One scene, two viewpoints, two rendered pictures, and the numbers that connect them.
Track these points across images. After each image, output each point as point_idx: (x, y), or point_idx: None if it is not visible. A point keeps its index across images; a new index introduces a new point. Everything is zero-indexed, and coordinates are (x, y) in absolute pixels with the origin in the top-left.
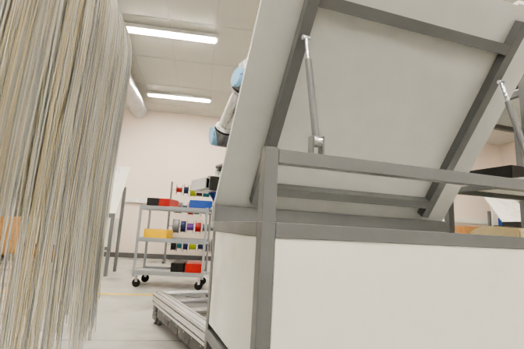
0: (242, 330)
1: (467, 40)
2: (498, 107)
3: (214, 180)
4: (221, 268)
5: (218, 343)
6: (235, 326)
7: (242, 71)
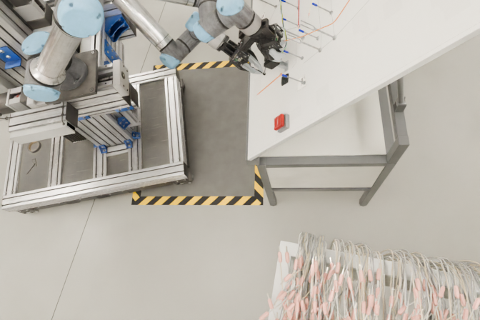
0: (358, 182)
1: None
2: None
3: (69, 115)
4: (296, 175)
5: (305, 188)
6: (341, 183)
7: (96, 10)
